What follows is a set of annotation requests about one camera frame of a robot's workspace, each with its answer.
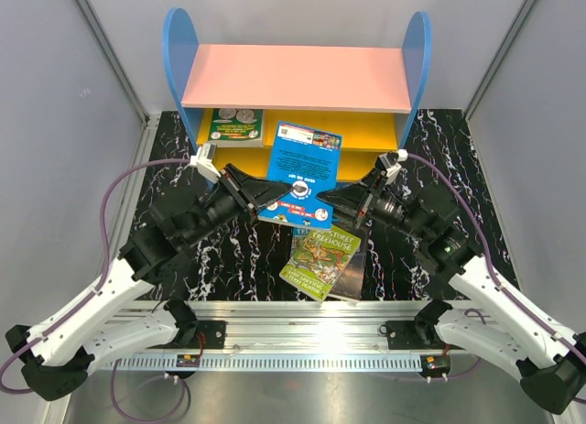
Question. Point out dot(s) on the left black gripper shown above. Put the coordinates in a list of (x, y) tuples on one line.
[(254, 193)]

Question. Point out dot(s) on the blue pink yellow bookshelf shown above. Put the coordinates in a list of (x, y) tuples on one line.
[(369, 96)]

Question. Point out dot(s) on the blue back cover book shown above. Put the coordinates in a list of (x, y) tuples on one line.
[(308, 159)]

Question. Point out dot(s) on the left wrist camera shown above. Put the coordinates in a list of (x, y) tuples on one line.
[(203, 162)]

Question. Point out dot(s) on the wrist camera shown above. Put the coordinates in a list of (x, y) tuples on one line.
[(390, 162), (203, 162)]

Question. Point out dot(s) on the dark tale two cities book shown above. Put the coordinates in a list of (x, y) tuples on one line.
[(350, 284)]

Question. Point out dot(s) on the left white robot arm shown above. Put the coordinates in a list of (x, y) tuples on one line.
[(60, 353)]

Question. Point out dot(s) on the light blue treehouse book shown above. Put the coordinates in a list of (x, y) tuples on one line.
[(298, 235)]

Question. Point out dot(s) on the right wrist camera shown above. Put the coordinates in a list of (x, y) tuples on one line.
[(390, 162)]

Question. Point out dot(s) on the slotted grey cable duct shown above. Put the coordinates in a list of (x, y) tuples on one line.
[(257, 362)]

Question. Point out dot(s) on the green coin cover book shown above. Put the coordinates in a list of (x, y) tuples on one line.
[(232, 127)]

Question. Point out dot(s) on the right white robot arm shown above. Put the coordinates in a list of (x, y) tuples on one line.
[(545, 357)]

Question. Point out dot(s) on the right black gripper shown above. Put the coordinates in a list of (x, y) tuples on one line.
[(349, 200)]

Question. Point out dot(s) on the black marble pattern mat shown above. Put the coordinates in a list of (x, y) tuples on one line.
[(242, 260)]

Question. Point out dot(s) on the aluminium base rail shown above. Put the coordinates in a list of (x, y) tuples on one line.
[(285, 327)]

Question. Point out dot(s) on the green storey treehouse book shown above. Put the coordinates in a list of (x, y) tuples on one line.
[(318, 262)]

